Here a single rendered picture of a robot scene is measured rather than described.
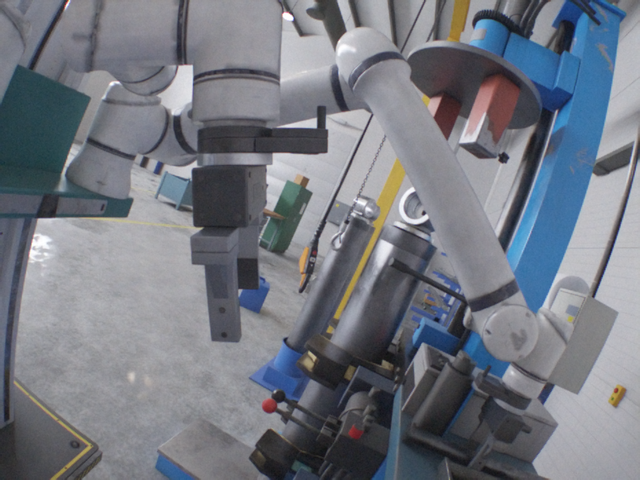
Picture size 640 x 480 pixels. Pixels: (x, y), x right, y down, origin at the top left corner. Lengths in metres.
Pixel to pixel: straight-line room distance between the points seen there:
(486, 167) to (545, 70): 11.09
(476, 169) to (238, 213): 12.26
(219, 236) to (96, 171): 0.68
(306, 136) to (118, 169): 0.68
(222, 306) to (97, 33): 0.27
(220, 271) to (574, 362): 1.55
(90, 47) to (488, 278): 0.56
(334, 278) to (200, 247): 2.36
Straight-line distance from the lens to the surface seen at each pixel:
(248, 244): 0.43
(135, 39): 0.35
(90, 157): 0.94
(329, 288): 2.63
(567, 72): 1.57
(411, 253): 1.23
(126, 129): 0.92
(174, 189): 9.06
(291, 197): 8.50
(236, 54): 0.33
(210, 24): 0.34
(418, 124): 0.58
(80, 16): 0.37
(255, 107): 0.32
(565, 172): 1.40
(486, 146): 1.19
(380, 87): 0.62
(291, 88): 0.84
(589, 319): 1.65
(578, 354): 1.67
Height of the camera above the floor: 1.41
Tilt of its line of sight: 4 degrees down
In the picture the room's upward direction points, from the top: 25 degrees clockwise
